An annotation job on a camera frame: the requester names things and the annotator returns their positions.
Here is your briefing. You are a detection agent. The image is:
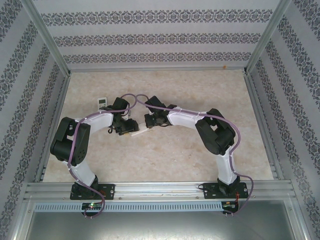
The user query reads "aluminium back rail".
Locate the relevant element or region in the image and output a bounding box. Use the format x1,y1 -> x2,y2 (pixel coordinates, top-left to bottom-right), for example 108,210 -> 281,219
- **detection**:
68,65 -> 248,74

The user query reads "grey metal sheet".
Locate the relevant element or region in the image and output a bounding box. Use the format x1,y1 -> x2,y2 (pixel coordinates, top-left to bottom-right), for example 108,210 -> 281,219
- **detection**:
14,211 -> 307,240

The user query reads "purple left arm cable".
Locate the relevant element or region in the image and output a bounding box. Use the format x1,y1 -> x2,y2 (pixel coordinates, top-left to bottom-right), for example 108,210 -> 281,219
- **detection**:
67,92 -> 138,220

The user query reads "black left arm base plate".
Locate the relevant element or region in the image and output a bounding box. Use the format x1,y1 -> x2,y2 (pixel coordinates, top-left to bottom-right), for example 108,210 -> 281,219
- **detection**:
69,183 -> 116,201

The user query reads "grey slotted cable duct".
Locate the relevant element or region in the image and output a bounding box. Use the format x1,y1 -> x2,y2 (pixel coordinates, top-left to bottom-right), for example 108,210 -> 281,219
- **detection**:
33,201 -> 223,213

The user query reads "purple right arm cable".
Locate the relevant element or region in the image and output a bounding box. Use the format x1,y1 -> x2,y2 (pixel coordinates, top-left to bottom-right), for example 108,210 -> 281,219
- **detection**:
136,93 -> 256,218

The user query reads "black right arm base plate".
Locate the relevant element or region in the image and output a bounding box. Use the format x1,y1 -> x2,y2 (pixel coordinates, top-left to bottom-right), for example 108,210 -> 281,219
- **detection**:
203,182 -> 248,200

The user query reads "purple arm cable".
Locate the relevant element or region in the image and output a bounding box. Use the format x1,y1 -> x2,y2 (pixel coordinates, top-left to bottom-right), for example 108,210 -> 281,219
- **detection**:
67,92 -> 138,220
136,93 -> 256,218

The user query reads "aluminium mounting rail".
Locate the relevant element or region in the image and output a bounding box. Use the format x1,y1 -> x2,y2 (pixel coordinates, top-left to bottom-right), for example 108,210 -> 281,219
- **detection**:
24,181 -> 296,202

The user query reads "small circuit board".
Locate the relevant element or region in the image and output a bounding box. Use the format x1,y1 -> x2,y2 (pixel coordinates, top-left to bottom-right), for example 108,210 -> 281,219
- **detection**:
221,200 -> 239,209
81,202 -> 104,210

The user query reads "aluminium frame post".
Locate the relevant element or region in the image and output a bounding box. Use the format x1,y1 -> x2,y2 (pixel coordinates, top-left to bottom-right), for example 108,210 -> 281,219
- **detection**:
245,0 -> 294,74
19,0 -> 72,76

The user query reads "white remote control back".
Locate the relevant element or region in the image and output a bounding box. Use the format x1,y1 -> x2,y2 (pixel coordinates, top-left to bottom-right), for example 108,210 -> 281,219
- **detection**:
129,123 -> 151,138

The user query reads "aluminium side rail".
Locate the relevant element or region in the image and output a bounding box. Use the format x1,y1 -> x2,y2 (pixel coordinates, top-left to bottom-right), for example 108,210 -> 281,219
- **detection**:
34,72 -> 72,183
243,71 -> 285,180

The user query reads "white remote control with display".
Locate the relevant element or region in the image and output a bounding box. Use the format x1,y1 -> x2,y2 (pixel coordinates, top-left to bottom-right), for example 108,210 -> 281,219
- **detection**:
96,97 -> 109,110

